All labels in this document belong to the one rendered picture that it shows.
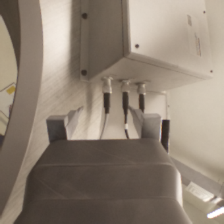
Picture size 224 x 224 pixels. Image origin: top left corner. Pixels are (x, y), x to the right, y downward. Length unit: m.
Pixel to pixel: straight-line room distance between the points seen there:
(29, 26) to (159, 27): 0.16
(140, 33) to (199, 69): 0.12
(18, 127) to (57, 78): 0.10
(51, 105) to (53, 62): 0.07
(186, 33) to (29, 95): 0.24
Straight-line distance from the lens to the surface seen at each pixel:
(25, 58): 0.22
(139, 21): 0.22
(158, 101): 0.38
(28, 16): 0.24
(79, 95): 0.27
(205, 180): 5.24
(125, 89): 0.27
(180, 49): 0.26
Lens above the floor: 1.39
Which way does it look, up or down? 27 degrees up
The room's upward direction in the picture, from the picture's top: 44 degrees clockwise
